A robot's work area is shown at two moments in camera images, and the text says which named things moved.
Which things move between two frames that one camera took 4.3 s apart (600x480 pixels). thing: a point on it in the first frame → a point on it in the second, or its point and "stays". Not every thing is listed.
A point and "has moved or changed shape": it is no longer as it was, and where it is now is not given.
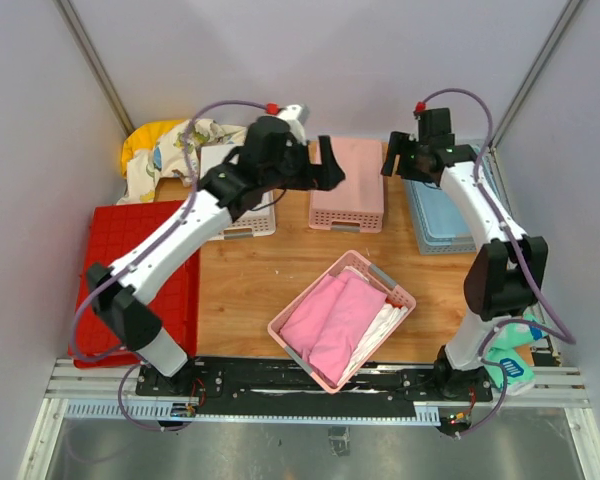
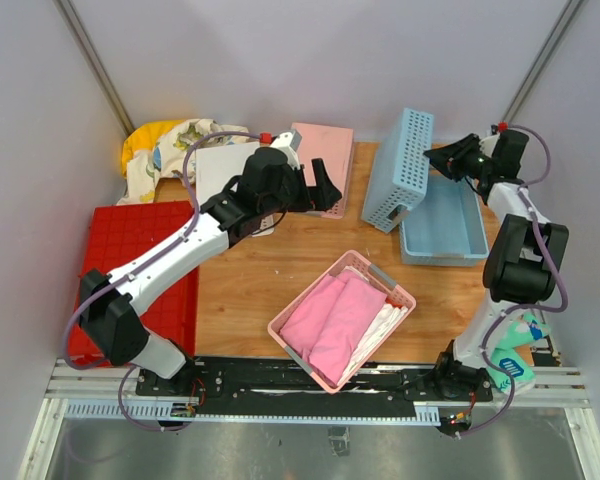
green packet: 506,348 stays
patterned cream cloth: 145,167 stays
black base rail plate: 282,379 stays
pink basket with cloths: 336,325 stays
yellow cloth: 145,137 stays
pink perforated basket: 356,203 has moved or changed shape
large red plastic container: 114,231 stays
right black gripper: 400,145 → 449,159
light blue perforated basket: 438,228 → 399,171
